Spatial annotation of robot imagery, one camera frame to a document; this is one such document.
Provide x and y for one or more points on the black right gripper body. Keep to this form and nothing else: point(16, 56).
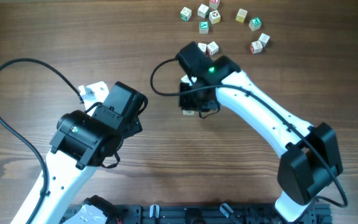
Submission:
point(201, 99)

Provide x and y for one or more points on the red-edged block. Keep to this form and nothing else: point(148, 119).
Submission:
point(186, 79)

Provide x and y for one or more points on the red M block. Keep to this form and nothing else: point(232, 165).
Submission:
point(188, 112)

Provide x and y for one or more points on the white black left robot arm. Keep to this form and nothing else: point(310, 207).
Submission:
point(80, 145)

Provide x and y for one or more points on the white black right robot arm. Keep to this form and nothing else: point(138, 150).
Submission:
point(309, 156)

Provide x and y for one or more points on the plain picture block beside A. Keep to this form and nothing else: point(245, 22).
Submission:
point(212, 48)

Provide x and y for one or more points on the red A block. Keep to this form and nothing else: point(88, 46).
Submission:
point(202, 47)

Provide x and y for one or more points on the red-sided ice cream block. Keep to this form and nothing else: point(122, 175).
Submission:
point(256, 47)

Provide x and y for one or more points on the green Y block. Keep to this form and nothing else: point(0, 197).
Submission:
point(204, 27)

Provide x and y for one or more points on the yellow-sided picture block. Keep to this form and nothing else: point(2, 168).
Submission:
point(214, 17)

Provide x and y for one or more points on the blue P block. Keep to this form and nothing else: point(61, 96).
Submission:
point(264, 38)

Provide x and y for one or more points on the green-letter block far left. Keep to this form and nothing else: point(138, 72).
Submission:
point(185, 14)

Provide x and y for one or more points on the white block green side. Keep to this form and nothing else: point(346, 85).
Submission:
point(203, 11)

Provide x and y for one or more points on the yellow block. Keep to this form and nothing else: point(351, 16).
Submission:
point(241, 15)

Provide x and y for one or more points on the green-top block right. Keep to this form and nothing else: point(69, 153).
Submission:
point(255, 24)

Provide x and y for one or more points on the red-top block at back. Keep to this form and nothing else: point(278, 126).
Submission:
point(214, 4)

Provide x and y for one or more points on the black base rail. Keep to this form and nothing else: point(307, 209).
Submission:
point(246, 213)

